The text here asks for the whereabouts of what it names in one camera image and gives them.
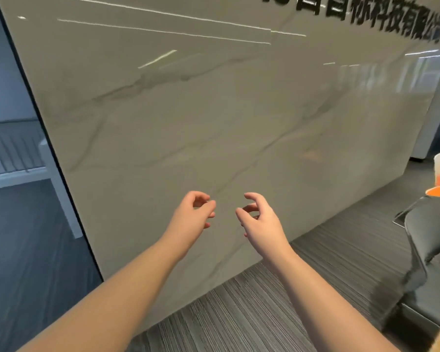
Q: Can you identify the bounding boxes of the person's left forearm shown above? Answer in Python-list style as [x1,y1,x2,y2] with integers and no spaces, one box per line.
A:
[18,234,187,352]

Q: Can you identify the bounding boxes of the person's right forearm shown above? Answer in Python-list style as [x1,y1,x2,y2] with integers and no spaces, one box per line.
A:
[266,240,402,352]

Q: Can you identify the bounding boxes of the person's right hand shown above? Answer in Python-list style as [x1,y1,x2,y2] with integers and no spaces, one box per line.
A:
[235,192,290,262]

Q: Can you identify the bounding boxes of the person's left hand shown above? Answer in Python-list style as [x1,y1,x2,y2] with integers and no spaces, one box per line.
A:
[161,191,217,259]

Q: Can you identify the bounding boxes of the grey office chair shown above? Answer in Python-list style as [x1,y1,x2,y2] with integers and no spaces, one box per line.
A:
[393,196,440,338]

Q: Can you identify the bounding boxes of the grey window blinds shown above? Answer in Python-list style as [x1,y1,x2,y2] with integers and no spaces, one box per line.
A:
[0,121,47,177]

